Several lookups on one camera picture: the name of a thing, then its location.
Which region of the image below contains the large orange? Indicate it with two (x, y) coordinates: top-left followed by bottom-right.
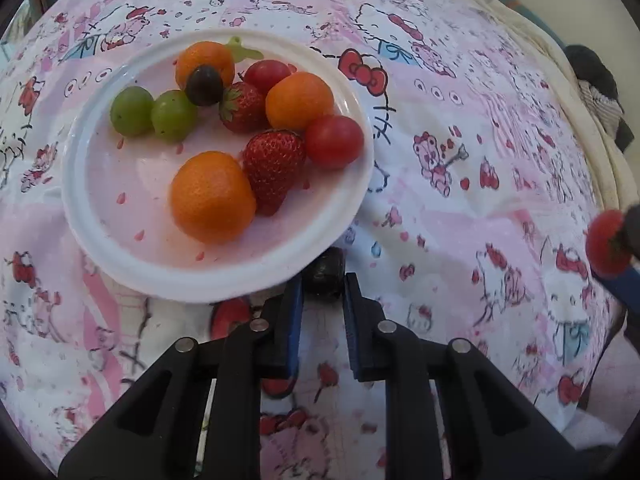
(170, 151), (257, 245)

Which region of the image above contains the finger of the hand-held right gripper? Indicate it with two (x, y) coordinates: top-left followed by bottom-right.
(620, 203), (640, 263)
(602, 260), (640, 313)

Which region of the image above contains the teal cloth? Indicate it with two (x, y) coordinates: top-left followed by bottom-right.
(480, 0), (568, 48)

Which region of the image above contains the red strawberry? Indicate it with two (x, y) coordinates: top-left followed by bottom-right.
(586, 210), (633, 278)
(218, 81), (268, 135)
(242, 130), (307, 217)
(210, 297), (253, 341)

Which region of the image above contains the white plate with pink print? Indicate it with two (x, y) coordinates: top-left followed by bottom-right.
(61, 30), (376, 303)

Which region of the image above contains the green grape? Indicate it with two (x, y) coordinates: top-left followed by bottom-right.
(110, 86), (155, 137)
(150, 90), (198, 143)

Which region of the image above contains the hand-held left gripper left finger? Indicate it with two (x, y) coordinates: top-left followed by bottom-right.
(57, 275), (305, 480)

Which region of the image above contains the pink cartoon printed blanket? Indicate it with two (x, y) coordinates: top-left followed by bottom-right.
(0, 0), (626, 480)

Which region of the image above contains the red cherry tomato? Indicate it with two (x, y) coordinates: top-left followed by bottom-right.
(242, 59), (292, 95)
(304, 115), (365, 170)

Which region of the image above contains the dark purple grape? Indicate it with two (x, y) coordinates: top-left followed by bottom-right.
(186, 65), (224, 107)
(303, 247), (347, 301)

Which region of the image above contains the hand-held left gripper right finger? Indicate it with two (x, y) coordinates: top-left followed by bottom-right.
(342, 272), (593, 480)

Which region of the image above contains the medium orange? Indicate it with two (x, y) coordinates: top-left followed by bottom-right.
(265, 72), (335, 132)

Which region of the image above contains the cream cloth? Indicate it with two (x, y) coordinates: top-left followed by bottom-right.
(450, 0), (636, 216)

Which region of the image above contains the dark striped cloth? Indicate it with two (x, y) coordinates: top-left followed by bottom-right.
(565, 45), (636, 153)

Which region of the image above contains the small orange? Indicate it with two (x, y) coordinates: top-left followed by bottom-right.
(175, 41), (236, 90)

